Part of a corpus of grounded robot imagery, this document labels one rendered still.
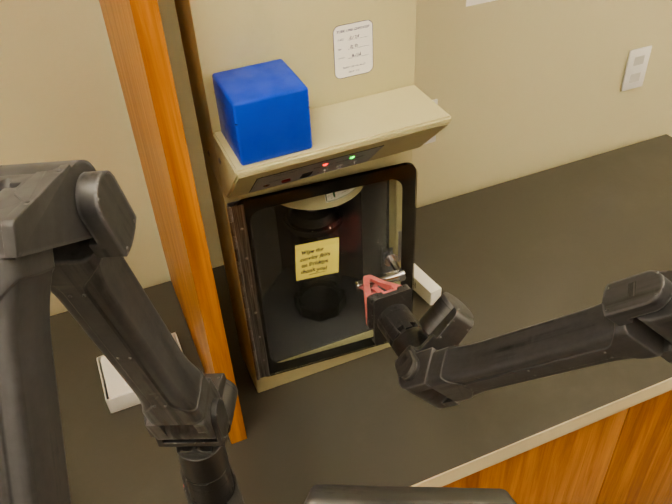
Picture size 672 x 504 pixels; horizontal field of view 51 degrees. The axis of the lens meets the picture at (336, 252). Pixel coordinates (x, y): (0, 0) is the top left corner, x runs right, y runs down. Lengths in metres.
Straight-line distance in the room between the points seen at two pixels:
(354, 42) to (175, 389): 0.55
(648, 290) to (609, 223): 1.09
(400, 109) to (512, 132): 0.88
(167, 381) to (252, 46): 0.47
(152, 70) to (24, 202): 0.42
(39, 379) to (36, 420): 0.03
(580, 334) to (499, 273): 0.82
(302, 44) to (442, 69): 0.72
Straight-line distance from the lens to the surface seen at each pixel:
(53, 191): 0.50
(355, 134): 0.98
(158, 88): 0.88
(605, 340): 0.81
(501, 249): 1.70
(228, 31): 0.97
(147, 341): 0.68
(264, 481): 1.28
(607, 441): 1.61
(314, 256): 1.18
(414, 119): 1.02
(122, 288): 0.63
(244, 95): 0.91
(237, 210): 1.08
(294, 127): 0.93
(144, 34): 0.85
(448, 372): 0.96
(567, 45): 1.88
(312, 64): 1.03
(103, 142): 1.49
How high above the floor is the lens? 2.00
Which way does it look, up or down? 39 degrees down
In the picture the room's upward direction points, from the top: 3 degrees counter-clockwise
